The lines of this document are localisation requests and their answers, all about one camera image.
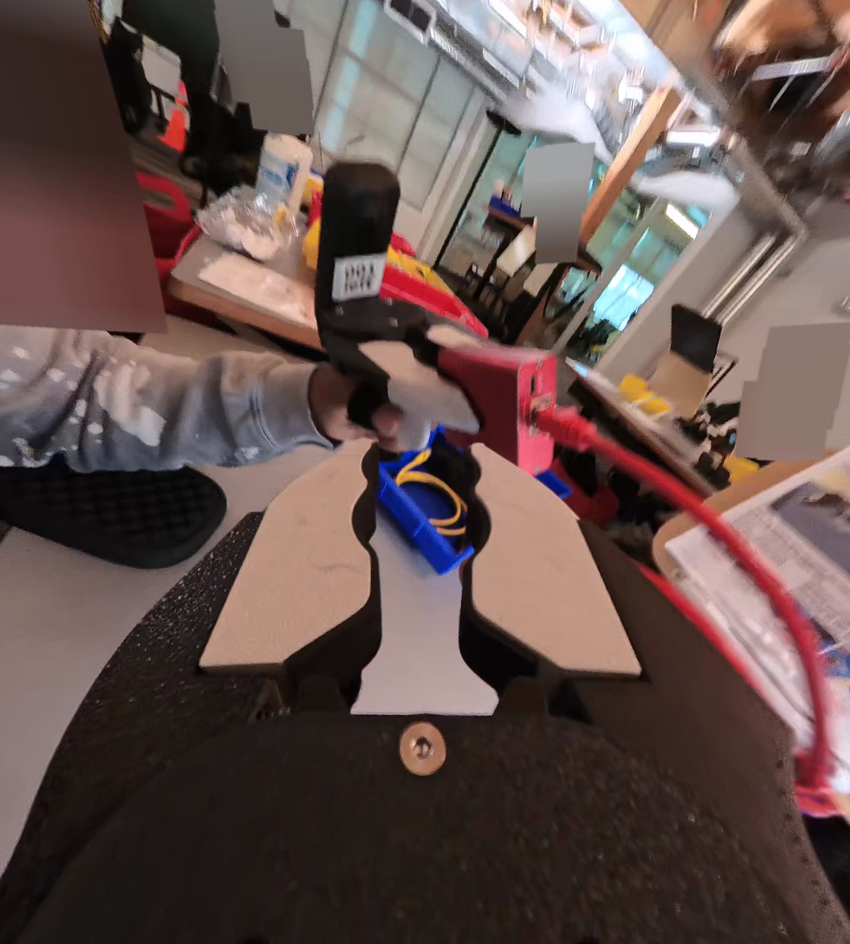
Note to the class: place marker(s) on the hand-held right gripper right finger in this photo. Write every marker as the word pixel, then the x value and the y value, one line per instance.
pixel 543 582

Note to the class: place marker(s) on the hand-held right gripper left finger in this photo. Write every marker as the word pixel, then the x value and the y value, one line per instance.
pixel 299 582

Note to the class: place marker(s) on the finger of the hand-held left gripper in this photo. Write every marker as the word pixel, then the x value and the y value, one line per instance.
pixel 458 337
pixel 417 383

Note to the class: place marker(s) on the red ethernet splitter box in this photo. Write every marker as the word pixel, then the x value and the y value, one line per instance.
pixel 502 391

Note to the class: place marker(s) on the blue plastic bin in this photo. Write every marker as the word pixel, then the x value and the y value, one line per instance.
pixel 417 516

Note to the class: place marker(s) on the person's left forearm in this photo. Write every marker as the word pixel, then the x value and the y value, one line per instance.
pixel 137 398

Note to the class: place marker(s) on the person's left hand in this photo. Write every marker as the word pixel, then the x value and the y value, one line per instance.
pixel 330 405

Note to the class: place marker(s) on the red plastic bin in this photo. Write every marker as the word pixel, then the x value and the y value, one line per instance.
pixel 425 287

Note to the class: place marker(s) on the white wipes container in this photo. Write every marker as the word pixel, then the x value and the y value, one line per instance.
pixel 284 169

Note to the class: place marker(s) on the clear plastic bag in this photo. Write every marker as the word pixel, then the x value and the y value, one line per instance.
pixel 248 225

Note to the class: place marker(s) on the yellow small parts bin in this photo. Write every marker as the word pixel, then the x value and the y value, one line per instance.
pixel 646 394

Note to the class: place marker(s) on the black textured pad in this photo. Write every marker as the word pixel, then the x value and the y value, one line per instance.
pixel 100 516

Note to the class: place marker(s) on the black and tan cardboard box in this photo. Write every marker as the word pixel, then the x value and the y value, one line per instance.
pixel 694 346

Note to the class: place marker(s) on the printed paper sheet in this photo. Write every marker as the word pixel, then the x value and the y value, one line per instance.
pixel 838 531

